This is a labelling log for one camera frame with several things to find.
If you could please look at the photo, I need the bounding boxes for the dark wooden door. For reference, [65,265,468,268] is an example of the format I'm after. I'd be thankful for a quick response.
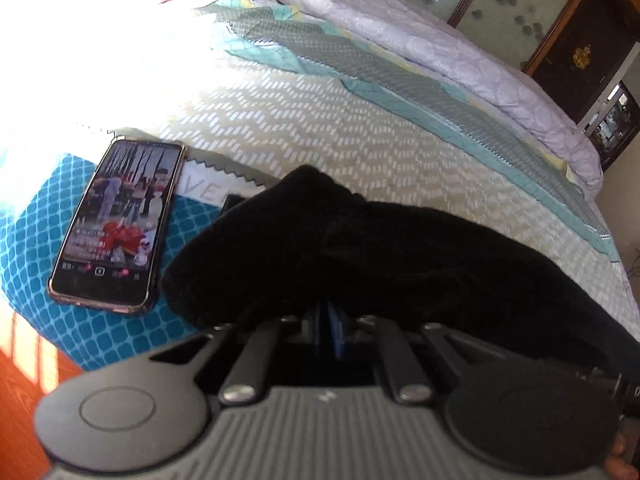
[522,0,640,127]

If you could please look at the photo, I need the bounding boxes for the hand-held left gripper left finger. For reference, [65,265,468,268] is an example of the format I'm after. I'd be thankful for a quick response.
[149,305,328,406]

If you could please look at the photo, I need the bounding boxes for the glass display cabinet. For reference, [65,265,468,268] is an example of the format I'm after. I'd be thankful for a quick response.
[582,80,640,172]

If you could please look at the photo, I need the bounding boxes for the black pants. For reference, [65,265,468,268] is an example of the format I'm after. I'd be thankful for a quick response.
[161,164,640,363]

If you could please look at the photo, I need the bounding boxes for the person's right hand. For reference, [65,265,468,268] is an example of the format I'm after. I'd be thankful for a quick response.
[602,430,633,480]

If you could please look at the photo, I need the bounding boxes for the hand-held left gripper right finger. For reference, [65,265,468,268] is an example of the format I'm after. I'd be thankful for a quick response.
[327,306,483,405]

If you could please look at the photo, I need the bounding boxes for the lavender quilt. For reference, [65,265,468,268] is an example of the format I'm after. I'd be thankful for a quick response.
[239,0,606,194]

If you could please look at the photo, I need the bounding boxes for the smartphone in clear case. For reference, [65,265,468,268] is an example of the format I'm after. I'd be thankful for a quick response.
[47,135,186,317]

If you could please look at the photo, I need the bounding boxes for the patterned teal bed sheet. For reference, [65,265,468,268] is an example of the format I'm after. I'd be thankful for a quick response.
[0,0,640,372]

